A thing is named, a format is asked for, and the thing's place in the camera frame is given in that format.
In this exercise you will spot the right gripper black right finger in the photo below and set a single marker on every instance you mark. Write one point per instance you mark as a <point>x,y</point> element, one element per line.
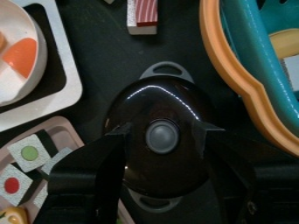
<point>218,157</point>

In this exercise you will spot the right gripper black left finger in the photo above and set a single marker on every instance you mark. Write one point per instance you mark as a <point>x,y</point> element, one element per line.
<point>111,163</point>

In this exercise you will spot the white sushi piece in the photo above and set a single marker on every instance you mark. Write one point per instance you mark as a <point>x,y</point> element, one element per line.
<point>42,198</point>
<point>58,162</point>

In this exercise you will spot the pink plastic tray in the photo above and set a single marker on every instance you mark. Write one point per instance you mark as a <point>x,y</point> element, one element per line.
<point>65,131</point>

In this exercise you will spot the sushi piece green dot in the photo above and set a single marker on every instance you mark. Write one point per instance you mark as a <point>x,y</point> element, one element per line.
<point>30,153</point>

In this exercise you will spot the sushi piece red dot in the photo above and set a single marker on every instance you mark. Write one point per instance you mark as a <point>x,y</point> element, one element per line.
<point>13,185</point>

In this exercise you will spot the white toy stove black top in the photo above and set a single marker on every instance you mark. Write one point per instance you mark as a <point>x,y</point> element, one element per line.
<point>66,87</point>

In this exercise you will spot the teal basket orange rim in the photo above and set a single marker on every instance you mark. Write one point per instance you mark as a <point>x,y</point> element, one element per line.
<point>249,67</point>

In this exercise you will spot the white toy frying pan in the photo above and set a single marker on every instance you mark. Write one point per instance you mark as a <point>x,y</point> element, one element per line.
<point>15,81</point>

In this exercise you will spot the orange toy food slice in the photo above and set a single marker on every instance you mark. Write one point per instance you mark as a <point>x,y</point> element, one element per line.
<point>23,57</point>

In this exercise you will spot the red striped toy bacon block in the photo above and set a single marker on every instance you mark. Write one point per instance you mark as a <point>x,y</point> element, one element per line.
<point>143,14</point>

